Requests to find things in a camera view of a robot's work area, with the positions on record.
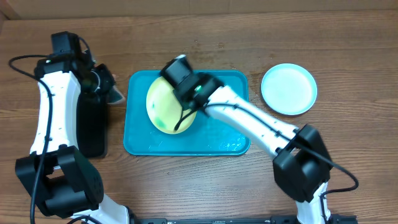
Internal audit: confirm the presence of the black pink sponge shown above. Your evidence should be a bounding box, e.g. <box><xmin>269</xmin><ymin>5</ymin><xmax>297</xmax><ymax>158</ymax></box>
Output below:
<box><xmin>107</xmin><ymin>85</ymin><xmax>126</xmax><ymax>105</ymax></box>

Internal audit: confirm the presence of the green rimmed yellow plate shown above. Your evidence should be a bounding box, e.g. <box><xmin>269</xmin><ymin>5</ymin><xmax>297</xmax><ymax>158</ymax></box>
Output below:
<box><xmin>146</xmin><ymin>77</ymin><xmax>197</xmax><ymax>134</ymax></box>

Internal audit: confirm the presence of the light blue plate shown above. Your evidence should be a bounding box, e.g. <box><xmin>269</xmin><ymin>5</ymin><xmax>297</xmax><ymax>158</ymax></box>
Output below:
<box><xmin>261</xmin><ymin>63</ymin><xmax>318</xmax><ymax>116</ymax></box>

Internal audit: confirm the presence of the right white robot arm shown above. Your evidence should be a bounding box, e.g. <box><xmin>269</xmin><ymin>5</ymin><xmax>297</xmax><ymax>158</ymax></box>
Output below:
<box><xmin>172</xmin><ymin>73</ymin><xmax>332</xmax><ymax>223</ymax></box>

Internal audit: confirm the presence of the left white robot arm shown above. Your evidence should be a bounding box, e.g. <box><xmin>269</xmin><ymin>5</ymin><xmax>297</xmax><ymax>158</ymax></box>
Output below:
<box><xmin>15</xmin><ymin>32</ymin><xmax>136</xmax><ymax>223</ymax></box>

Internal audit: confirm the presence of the black rectangular water tray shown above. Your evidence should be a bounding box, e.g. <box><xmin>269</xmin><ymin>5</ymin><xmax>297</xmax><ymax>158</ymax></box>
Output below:
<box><xmin>76</xmin><ymin>93</ymin><xmax>108</xmax><ymax>158</ymax></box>

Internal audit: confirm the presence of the teal plastic tray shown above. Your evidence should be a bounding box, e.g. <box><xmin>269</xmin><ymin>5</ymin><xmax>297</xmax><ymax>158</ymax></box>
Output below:
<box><xmin>123</xmin><ymin>70</ymin><xmax>251</xmax><ymax>156</ymax></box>

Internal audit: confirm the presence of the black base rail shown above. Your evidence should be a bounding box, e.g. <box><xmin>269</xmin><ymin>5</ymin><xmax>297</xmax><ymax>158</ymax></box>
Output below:
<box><xmin>139</xmin><ymin>215</ymin><xmax>358</xmax><ymax>224</ymax></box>

